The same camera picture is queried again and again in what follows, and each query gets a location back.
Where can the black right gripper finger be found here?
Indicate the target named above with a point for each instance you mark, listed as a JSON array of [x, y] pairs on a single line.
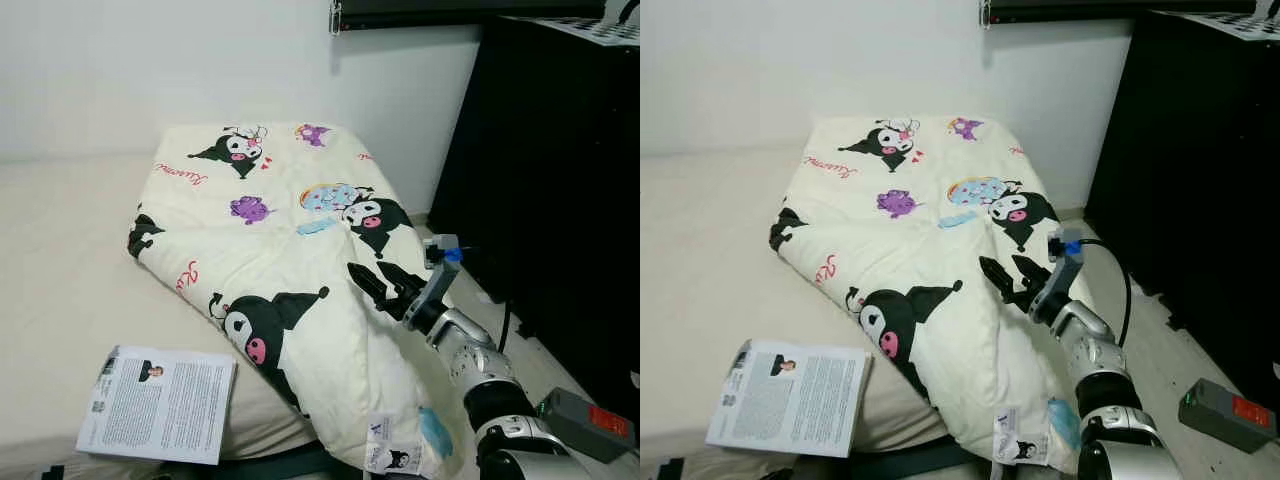
[[367, 284], [996, 277], [1030, 271], [400, 279]]

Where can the cream cartoon print blanket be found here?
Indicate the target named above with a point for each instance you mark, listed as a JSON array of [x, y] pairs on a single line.
[[940, 250], [300, 260]]

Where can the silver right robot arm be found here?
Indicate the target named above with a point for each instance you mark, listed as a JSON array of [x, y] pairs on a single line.
[[1100, 360], [480, 365]]

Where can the black cabinet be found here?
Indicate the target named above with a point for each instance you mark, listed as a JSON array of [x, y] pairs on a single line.
[[1200, 200], [560, 200]]

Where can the grey box with red label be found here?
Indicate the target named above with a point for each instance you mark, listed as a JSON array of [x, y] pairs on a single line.
[[580, 420], [1220, 410]]

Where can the white printed book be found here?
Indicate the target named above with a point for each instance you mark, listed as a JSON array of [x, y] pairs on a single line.
[[790, 400], [160, 405]]

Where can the beige bed mattress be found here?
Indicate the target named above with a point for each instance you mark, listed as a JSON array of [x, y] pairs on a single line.
[[700, 250], [60, 250]]

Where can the white perforated board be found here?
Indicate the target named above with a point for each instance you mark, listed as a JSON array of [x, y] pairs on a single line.
[[600, 30], [1240, 25]]

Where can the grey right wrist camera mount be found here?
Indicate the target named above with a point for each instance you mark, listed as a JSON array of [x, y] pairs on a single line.
[[1062, 275], [440, 280]]

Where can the black wall shelf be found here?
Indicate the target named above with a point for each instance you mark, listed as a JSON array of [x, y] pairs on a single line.
[[1100, 8], [450, 10]]

